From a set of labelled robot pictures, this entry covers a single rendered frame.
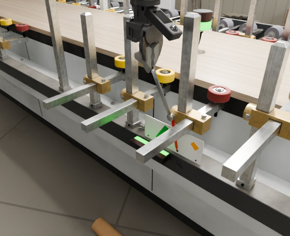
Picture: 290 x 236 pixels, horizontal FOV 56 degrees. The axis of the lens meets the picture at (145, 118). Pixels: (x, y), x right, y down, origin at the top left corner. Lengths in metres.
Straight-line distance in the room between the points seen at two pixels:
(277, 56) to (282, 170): 0.51
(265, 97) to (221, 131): 0.42
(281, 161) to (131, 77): 0.62
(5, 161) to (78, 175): 0.59
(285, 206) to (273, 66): 0.41
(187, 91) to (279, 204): 0.43
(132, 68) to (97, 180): 1.08
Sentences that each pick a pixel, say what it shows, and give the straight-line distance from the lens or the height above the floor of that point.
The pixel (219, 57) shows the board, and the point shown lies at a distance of 1.36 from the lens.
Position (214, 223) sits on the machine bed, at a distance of 1.48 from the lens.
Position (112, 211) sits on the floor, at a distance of 1.73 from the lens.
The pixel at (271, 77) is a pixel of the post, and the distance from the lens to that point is 0.73.
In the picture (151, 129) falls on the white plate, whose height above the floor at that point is 0.75.
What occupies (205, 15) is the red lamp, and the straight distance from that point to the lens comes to 0.83.
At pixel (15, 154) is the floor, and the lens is 2.33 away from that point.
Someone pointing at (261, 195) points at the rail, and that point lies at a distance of 0.92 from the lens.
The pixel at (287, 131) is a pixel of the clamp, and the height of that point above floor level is 0.94.
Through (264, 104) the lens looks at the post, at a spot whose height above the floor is 0.99.
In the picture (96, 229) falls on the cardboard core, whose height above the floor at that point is 0.06.
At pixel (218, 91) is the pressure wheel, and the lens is 1.00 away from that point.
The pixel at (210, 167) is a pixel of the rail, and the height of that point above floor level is 0.70.
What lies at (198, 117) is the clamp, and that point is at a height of 0.87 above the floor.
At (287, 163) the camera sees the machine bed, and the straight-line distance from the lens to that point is 1.09.
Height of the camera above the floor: 1.32
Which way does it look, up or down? 31 degrees down
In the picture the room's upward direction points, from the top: straight up
